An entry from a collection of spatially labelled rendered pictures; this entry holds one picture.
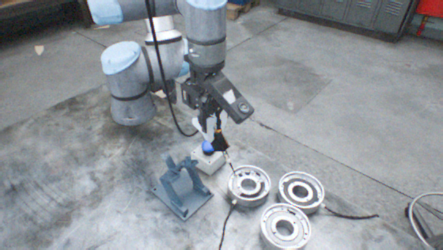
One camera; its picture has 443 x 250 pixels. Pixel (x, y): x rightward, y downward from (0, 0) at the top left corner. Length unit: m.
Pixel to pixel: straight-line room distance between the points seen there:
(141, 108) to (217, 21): 0.50
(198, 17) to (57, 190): 0.57
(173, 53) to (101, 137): 0.34
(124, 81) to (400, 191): 1.69
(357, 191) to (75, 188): 1.55
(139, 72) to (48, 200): 0.41
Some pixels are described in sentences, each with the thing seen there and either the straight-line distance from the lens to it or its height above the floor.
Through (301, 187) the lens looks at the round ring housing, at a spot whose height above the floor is 0.82.
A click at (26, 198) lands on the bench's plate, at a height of 0.80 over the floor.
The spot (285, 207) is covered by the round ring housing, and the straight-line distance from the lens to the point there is 0.68.
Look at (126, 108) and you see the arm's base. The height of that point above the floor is 0.86.
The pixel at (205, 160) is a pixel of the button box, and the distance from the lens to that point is 0.74.
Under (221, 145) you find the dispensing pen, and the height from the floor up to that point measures 0.93.
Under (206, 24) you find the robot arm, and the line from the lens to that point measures 0.50.
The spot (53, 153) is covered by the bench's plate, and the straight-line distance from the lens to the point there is 0.95.
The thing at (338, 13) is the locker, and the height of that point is 0.21.
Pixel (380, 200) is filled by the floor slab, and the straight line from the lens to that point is 1.93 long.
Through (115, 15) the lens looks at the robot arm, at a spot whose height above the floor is 1.22.
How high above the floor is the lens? 1.39
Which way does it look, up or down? 40 degrees down
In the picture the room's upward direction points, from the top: straight up
